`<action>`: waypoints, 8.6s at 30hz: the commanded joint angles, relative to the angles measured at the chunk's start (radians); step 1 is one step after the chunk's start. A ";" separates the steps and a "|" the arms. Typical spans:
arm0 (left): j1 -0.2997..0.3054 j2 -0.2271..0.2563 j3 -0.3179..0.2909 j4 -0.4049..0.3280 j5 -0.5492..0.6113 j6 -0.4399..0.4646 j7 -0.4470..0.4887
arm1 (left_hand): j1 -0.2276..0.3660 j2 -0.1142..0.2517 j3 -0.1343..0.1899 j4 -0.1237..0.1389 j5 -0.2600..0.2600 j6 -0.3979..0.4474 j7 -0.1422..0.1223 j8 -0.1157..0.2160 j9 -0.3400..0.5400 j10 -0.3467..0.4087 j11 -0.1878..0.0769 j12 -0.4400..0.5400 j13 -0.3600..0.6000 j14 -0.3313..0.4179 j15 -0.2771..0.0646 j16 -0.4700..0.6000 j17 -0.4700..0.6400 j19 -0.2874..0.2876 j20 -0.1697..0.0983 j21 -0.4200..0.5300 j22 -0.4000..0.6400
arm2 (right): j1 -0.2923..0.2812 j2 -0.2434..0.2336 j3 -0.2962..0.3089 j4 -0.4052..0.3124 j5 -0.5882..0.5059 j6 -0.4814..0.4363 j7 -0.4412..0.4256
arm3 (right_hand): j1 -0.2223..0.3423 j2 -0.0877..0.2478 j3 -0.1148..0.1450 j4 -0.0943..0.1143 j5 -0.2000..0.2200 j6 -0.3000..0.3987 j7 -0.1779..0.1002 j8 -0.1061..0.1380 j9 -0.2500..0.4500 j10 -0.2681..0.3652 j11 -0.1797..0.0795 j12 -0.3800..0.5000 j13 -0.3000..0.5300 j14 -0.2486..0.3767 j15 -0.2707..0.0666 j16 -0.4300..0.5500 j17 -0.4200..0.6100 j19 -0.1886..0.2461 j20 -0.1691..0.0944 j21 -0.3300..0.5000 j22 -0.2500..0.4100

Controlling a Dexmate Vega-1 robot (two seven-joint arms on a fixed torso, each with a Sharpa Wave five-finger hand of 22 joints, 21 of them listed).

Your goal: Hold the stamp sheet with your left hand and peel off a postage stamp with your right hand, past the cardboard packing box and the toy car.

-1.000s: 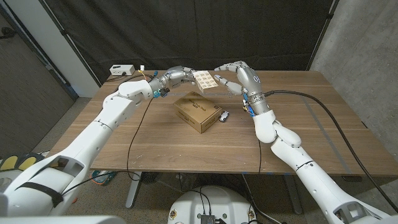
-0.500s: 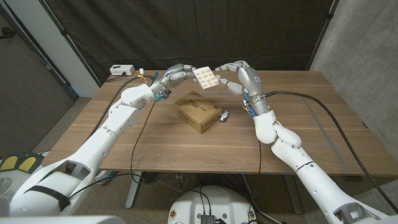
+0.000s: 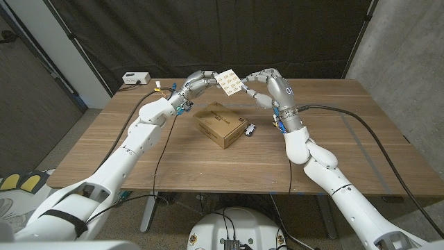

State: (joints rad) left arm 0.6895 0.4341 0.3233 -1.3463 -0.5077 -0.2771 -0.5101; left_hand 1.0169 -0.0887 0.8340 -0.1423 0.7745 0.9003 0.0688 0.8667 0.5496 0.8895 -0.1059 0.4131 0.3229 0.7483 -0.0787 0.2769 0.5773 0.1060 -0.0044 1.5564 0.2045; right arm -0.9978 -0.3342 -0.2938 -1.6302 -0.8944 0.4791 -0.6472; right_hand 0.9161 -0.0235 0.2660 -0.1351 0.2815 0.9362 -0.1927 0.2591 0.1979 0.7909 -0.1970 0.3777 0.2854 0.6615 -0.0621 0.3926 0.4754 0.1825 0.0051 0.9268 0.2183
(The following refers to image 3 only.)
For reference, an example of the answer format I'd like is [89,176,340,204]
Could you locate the white floor platform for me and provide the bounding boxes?
[0,189,55,232]

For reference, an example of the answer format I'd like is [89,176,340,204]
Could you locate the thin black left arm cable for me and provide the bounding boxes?
[85,113,180,225]

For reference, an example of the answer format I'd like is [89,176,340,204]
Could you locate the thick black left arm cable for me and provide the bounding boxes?
[93,87,174,174]

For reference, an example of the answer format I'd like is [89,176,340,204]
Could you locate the white power socket box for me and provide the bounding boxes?
[122,72,151,85]

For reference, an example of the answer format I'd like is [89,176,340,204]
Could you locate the white postage stamp sheet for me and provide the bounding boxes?
[214,69,244,97]

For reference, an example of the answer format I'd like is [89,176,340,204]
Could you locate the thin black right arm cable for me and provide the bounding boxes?
[287,158,293,195]

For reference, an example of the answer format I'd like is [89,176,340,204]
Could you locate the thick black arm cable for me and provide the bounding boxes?
[93,87,174,174]
[294,105,444,239]

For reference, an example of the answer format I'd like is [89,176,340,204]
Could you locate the black torso port module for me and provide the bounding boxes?
[223,238,243,250]

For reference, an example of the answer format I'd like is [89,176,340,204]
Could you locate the white floor cable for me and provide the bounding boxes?
[269,194,315,250]

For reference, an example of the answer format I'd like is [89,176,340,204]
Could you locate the grey table leg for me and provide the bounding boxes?
[139,191,160,233]
[316,194,338,240]

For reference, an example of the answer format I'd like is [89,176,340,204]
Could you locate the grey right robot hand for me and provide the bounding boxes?
[241,67,305,135]

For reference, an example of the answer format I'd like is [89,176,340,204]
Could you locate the brown cardboard packing box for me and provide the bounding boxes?
[192,101,249,150]

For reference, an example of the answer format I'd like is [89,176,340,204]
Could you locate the black round floor fan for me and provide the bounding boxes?
[156,191,181,206]

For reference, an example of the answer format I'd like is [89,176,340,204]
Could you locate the black socket box cable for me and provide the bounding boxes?
[117,81,142,92]

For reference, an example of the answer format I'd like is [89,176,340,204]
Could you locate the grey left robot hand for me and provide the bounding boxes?
[169,69,223,114]

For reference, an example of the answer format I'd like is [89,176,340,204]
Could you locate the teal and orange floor device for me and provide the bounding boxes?
[117,190,133,206]

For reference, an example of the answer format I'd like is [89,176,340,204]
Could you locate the black pad with yellow ovals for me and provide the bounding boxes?
[0,169,49,194]

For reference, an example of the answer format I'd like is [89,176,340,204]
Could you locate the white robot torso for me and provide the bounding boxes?
[187,207,287,250]

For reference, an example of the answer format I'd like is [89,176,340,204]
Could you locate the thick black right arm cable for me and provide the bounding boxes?
[294,105,444,239]

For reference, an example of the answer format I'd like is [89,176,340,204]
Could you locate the black backdrop curtain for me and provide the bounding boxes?
[44,0,379,94]

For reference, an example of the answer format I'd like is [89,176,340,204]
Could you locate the black backdrop stand pole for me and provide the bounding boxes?
[342,0,379,79]
[43,0,114,98]

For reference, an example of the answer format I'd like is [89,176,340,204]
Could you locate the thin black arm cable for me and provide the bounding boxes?
[85,113,180,225]
[287,158,293,195]

